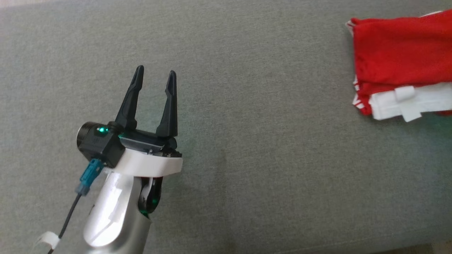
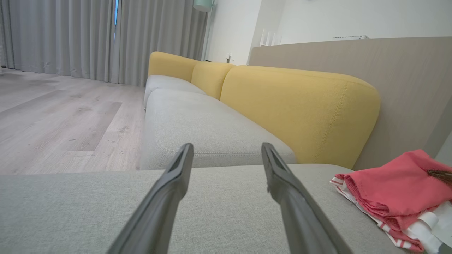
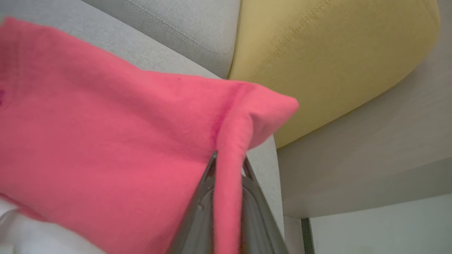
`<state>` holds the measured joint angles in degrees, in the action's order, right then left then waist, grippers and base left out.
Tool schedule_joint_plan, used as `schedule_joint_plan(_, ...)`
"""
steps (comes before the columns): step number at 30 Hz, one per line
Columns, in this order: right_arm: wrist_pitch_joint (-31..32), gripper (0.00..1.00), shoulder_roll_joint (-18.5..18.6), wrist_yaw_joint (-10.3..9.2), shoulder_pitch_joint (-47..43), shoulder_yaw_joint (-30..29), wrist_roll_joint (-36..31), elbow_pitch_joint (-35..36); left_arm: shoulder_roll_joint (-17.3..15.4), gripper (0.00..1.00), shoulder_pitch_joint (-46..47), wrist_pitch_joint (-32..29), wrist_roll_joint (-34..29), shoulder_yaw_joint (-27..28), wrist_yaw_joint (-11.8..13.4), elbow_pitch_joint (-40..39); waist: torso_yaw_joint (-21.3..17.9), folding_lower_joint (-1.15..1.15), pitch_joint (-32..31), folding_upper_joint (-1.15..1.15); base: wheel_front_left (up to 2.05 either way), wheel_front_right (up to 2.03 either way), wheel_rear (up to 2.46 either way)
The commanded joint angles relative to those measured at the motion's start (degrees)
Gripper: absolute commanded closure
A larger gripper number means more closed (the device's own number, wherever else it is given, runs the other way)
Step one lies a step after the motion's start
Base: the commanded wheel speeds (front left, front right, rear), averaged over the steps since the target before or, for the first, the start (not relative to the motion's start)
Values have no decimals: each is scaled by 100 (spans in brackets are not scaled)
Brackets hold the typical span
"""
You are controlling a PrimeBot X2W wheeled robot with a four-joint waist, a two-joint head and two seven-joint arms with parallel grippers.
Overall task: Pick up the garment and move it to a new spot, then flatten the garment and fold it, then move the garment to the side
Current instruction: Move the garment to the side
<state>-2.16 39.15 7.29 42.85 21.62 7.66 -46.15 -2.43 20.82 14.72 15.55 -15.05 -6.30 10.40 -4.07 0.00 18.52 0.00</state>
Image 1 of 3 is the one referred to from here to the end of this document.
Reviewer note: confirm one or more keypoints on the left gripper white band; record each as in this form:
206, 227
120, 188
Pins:
148, 164

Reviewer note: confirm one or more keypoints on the red and white basketball jersey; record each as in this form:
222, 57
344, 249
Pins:
399, 53

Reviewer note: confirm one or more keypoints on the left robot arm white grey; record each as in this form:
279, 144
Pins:
113, 211

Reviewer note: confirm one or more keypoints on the large grey sofa seat cushion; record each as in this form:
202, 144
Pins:
265, 141

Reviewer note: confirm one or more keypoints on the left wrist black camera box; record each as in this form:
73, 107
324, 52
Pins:
99, 144

